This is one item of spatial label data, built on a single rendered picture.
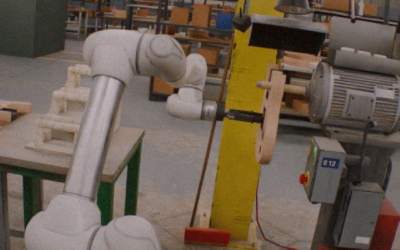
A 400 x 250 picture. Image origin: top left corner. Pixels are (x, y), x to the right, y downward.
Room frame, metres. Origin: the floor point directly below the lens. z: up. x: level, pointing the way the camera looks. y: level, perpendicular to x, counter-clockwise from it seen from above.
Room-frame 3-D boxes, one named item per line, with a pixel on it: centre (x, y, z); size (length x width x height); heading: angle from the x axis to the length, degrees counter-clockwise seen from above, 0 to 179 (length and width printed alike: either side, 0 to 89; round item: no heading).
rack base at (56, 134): (1.76, 0.52, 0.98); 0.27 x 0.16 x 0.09; 87
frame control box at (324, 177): (1.50, -0.54, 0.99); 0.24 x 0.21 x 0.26; 87
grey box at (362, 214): (1.58, -0.69, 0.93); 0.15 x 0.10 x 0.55; 87
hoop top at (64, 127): (1.56, 0.53, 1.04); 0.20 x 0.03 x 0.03; 86
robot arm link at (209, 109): (1.85, -0.04, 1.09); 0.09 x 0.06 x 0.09; 177
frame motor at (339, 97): (1.73, -0.64, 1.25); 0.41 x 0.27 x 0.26; 87
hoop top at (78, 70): (1.88, 0.51, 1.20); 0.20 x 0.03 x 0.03; 86
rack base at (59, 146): (1.61, 0.53, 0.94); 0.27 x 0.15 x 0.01; 87
